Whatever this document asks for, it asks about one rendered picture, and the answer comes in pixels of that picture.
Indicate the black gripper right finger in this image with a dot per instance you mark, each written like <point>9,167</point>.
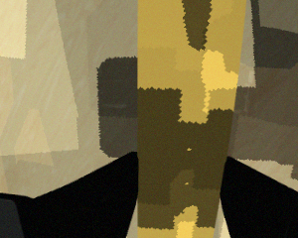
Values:
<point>256,206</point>

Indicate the yellow bar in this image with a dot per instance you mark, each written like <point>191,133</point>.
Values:
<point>188,64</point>

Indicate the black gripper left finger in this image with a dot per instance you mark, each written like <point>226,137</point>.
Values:
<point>98,205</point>

